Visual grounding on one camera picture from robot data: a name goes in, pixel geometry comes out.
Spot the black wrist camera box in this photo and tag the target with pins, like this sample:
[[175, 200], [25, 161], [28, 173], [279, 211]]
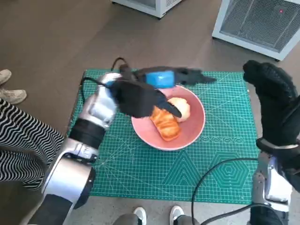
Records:
[[138, 100], [291, 168]]

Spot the pink bowl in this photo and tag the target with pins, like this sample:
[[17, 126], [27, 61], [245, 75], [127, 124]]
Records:
[[192, 131]]

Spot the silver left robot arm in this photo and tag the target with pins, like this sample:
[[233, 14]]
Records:
[[68, 173]]

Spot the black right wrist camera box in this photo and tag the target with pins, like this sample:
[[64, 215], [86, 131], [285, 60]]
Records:
[[291, 168]]

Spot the white cabinet with vents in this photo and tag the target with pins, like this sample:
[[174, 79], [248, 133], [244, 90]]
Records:
[[150, 5]]

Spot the round pale bread bun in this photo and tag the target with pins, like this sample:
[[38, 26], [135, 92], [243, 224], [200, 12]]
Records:
[[182, 107]]

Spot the person with white shoes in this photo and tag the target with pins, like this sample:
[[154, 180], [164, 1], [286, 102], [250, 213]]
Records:
[[140, 214]]

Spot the green cutting mat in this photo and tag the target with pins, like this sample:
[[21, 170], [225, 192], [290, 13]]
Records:
[[145, 173]]

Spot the person in striped garment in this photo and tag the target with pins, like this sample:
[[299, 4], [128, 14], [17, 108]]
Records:
[[21, 145]]

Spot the twisted toasted bread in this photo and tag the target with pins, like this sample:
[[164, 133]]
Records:
[[167, 127]]

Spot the black gloved right hand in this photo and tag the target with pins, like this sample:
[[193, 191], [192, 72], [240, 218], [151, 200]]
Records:
[[279, 105]]

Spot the black left hand, blue tape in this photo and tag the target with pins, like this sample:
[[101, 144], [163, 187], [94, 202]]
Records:
[[159, 78]]

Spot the white cabinet with mesh front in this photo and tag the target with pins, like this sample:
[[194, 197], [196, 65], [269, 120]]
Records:
[[255, 23]]

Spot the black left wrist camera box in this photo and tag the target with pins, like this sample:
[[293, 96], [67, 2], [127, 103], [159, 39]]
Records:
[[138, 100]]

